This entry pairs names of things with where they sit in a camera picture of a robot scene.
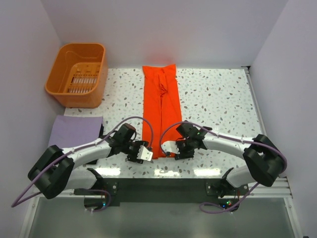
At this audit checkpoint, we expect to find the aluminium front rail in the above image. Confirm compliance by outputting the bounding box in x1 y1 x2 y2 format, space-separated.
31 178 293 198

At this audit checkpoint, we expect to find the orange plastic basket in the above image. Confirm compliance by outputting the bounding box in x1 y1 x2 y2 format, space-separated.
45 43 108 109

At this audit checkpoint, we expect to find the orange t shirt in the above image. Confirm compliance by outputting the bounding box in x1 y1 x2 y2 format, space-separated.
143 64 182 159

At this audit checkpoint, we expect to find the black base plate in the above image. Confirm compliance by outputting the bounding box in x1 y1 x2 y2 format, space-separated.
74 178 249 209

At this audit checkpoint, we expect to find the aluminium table edge rail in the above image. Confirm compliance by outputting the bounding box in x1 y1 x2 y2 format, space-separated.
241 64 280 178

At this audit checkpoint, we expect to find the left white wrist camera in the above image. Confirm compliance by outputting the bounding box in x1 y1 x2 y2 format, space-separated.
137 145 153 162

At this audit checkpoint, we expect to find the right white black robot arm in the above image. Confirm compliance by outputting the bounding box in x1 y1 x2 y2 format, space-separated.
169 121 287 197

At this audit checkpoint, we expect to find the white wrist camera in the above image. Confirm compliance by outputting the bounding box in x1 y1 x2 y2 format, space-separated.
137 145 153 162
162 141 180 154

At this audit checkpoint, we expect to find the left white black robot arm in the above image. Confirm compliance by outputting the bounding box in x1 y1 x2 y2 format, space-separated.
28 123 153 199

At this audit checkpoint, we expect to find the folded lavender t shirt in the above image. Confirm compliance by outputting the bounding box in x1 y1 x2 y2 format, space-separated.
48 115 103 148

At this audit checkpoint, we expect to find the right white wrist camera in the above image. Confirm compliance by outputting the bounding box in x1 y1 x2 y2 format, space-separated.
162 141 180 154

